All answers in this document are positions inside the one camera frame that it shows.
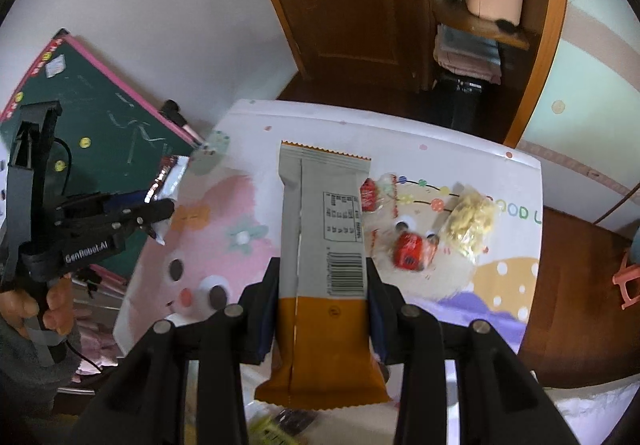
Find orange grey snack bar packet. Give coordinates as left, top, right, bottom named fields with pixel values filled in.
left=255, top=142, right=390, bottom=410

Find dark brown chocolate packet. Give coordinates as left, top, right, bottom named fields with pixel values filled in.
left=144, top=156, right=190, bottom=246

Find person left hand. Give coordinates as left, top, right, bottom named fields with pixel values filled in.
left=0, top=274, right=76, bottom=338

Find red round candy packet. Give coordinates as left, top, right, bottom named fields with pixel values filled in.
left=392, top=231, right=439, bottom=272

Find cartoon printed tablecloth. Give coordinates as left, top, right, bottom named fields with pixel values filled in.
left=114, top=100, right=542, bottom=350

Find red candy clear wrapper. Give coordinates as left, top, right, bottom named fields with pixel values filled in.
left=360, top=174, right=397, bottom=217

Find yellow puffed snack bag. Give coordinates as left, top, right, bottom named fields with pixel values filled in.
left=439, top=186, right=499, bottom=263

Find clear bag dark snack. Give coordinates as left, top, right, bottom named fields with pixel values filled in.
left=273, top=408, right=318, bottom=437

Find green yellow snack packet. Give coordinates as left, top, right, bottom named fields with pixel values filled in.
left=247, top=416, right=288, bottom=445

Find white pillow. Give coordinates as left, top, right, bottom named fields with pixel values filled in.
left=544, top=376, right=639, bottom=444

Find pink plastic stool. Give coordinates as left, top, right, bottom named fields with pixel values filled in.
left=612, top=251, right=640, bottom=311

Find folded towels stack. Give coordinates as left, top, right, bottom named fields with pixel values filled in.
left=433, top=24, right=502, bottom=84

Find white wardrobe sliding doors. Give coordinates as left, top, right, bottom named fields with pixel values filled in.
left=518, top=0, right=639, bottom=237

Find green chalkboard pink frame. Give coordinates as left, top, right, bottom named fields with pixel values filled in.
left=0, top=29, right=202, bottom=281

